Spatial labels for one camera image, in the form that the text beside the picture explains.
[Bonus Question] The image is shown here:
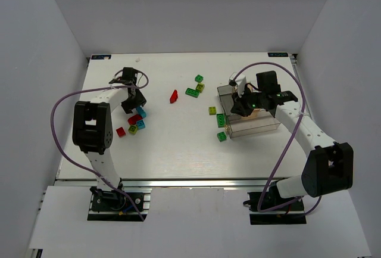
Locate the lime square lego centre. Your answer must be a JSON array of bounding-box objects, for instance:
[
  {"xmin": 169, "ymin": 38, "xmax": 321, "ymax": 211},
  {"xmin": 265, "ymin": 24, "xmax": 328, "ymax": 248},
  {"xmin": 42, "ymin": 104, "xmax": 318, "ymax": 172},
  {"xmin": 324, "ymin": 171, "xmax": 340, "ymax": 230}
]
[{"xmin": 208, "ymin": 106, "xmax": 217, "ymax": 116}]

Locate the green square lego top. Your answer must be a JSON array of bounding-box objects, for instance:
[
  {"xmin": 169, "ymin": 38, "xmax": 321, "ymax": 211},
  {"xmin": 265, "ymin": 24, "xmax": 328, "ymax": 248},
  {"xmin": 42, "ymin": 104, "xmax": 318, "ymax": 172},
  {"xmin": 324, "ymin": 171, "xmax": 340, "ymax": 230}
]
[{"xmin": 195, "ymin": 74, "xmax": 204, "ymax": 83}]

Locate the lime square lego left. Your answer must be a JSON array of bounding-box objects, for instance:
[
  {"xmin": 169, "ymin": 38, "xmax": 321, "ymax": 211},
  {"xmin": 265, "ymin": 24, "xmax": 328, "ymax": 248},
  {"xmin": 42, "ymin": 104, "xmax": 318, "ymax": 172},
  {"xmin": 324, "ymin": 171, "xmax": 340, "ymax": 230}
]
[{"xmin": 128, "ymin": 125, "xmax": 138, "ymax": 135}]

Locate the red arched lego brick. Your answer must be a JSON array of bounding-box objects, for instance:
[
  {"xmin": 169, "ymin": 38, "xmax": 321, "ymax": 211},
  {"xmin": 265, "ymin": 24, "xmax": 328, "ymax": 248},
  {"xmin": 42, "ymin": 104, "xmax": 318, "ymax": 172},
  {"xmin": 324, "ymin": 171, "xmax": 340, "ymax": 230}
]
[{"xmin": 127, "ymin": 114, "xmax": 143, "ymax": 125}]

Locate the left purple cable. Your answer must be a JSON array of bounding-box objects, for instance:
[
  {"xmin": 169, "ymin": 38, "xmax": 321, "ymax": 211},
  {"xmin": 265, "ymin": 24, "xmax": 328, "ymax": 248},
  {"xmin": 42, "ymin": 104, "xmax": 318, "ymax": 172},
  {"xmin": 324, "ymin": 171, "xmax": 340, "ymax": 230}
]
[{"xmin": 50, "ymin": 70, "xmax": 149, "ymax": 222}]

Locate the red sloped lego brick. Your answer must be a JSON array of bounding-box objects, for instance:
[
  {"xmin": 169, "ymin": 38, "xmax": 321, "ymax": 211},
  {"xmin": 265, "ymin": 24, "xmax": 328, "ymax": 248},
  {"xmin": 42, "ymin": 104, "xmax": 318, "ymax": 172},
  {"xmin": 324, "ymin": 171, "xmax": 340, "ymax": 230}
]
[{"xmin": 169, "ymin": 89, "xmax": 178, "ymax": 104}]

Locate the green square lego bottom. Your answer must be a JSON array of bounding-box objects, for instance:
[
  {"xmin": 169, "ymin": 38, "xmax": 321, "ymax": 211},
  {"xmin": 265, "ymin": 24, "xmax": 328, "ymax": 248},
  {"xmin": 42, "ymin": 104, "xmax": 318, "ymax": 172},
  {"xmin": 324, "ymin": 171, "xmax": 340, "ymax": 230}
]
[{"xmin": 217, "ymin": 132, "xmax": 227, "ymax": 142}]

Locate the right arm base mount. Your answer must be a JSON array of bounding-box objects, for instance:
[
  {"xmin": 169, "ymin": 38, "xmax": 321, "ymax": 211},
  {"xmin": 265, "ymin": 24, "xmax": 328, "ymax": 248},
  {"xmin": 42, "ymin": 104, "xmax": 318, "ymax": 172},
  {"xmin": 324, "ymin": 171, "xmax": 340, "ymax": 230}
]
[{"xmin": 243, "ymin": 192, "xmax": 307, "ymax": 225}]

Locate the clear plastic base box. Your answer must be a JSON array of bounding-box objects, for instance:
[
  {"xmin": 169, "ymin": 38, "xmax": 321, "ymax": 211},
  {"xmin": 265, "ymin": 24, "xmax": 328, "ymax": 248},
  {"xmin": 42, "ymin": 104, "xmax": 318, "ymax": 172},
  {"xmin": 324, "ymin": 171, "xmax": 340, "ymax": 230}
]
[{"xmin": 225, "ymin": 110, "xmax": 280, "ymax": 138}]

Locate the green square lego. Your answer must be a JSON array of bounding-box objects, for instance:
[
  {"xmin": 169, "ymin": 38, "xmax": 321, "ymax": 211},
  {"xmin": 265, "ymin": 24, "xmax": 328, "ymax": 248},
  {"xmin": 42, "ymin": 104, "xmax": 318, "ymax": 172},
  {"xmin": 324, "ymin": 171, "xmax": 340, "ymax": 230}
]
[
  {"xmin": 195, "ymin": 74, "xmax": 204, "ymax": 83},
  {"xmin": 217, "ymin": 132, "xmax": 227, "ymax": 142}
]

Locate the small teal square lego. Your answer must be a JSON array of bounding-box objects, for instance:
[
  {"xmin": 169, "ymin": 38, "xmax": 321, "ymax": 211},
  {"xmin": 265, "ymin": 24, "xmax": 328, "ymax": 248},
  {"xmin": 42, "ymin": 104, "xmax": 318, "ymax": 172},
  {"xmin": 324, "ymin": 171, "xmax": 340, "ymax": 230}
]
[{"xmin": 136, "ymin": 120, "xmax": 145, "ymax": 130}]

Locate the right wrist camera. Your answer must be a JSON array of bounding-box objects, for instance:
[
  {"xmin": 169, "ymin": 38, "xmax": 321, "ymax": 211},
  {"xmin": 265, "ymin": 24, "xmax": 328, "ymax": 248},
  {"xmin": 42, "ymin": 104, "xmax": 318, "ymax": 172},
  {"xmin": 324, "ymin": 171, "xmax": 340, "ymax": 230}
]
[{"xmin": 229, "ymin": 73, "xmax": 247, "ymax": 97}]

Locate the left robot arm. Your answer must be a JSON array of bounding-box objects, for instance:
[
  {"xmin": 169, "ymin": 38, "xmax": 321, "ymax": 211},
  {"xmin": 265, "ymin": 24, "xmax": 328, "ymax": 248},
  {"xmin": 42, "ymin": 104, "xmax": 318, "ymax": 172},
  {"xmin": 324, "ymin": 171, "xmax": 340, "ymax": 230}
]
[{"xmin": 72, "ymin": 67, "xmax": 146, "ymax": 191}]

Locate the long green lego by box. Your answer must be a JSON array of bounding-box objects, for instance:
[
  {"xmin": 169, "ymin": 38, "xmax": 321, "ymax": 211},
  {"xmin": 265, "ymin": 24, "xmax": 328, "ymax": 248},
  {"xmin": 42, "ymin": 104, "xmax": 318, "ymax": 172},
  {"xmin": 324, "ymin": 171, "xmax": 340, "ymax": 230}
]
[{"xmin": 216, "ymin": 114, "xmax": 226, "ymax": 128}]

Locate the small red square lego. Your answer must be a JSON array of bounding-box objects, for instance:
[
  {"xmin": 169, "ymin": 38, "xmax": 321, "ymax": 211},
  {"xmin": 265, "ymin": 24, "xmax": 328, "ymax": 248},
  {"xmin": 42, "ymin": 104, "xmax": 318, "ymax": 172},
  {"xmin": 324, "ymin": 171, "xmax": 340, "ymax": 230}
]
[{"xmin": 116, "ymin": 127, "xmax": 126, "ymax": 138}]

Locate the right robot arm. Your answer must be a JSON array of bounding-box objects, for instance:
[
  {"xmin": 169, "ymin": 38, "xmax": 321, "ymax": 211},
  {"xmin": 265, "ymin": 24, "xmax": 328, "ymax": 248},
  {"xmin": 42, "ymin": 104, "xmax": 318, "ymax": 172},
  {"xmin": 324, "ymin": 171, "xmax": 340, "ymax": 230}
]
[{"xmin": 229, "ymin": 71, "xmax": 354, "ymax": 199}]

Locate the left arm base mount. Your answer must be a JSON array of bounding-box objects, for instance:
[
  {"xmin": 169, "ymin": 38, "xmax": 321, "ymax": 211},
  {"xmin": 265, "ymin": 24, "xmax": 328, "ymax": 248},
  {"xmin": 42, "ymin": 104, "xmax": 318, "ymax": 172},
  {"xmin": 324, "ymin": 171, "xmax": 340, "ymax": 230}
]
[{"xmin": 87, "ymin": 186, "xmax": 143, "ymax": 222}]

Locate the smoky grey plastic tray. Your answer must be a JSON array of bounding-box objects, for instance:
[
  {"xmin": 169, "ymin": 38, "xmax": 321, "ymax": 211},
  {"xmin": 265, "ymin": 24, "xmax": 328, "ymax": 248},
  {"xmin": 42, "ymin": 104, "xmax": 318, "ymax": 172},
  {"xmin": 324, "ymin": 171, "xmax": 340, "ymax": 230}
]
[{"xmin": 217, "ymin": 85, "xmax": 238, "ymax": 117}]

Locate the long green lego brick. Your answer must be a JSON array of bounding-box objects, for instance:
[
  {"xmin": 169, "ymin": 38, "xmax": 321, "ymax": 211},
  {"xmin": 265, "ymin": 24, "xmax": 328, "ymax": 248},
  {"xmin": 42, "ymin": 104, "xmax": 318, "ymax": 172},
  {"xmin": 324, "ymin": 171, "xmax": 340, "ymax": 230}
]
[{"xmin": 185, "ymin": 88, "xmax": 199, "ymax": 98}]

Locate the lime square lego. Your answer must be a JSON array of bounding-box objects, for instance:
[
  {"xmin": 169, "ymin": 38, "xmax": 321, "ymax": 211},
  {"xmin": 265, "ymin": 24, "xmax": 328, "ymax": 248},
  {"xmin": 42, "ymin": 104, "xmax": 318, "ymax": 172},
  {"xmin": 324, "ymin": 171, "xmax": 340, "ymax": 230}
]
[
  {"xmin": 128, "ymin": 125, "xmax": 138, "ymax": 135},
  {"xmin": 208, "ymin": 106, "xmax": 217, "ymax": 116}
]

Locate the aluminium table frame rail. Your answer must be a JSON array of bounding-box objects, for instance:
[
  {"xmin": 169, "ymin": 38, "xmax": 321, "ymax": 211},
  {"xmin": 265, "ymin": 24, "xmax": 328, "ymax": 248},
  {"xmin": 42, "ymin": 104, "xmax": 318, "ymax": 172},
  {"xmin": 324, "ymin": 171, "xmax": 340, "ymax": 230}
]
[{"xmin": 54, "ymin": 179, "xmax": 267, "ymax": 188}]

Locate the long teal lego brick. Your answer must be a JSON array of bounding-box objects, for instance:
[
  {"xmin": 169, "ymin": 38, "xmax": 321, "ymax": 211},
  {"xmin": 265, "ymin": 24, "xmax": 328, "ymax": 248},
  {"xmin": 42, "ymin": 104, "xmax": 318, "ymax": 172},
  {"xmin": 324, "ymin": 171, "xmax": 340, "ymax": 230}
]
[{"xmin": 136, "ymin": 106, "xmax": 146, "ymax": 119}]

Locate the lime sloped lego brick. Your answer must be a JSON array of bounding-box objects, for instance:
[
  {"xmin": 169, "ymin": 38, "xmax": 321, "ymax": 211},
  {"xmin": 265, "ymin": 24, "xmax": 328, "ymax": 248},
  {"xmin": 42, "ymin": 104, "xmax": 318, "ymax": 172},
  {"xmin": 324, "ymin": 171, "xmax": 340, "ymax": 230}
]
[{"xmin": 195, "ymin": 83, "xmax": 205, "ymax": 93}]

